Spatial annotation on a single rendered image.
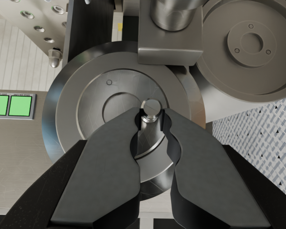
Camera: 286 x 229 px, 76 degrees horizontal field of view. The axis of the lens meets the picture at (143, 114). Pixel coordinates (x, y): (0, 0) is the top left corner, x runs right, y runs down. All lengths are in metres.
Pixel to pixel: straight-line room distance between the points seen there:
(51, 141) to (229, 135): 0.29
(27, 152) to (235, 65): 0.51
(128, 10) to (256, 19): 0.42
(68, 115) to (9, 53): 2.29
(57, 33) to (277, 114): 0.45
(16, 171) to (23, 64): 1.83
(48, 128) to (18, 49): 2.26
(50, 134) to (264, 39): 0.22
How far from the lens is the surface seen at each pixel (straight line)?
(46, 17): 0.46
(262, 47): 0.22
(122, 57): 0.17
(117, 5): 0.53
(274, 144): 0.27
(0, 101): 0.61
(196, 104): 0.18
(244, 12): 0.24
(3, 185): 0.60
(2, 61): 2.45
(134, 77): 0.15
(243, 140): 0.33
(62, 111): 0.17
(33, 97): 0.57
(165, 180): 0.17
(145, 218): 0.53
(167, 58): 0.16
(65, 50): 0.20
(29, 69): 2.29
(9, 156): 0.59
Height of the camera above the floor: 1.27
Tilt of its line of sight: 9 degrees down
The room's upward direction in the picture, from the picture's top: 178 degrees counter-clockwise
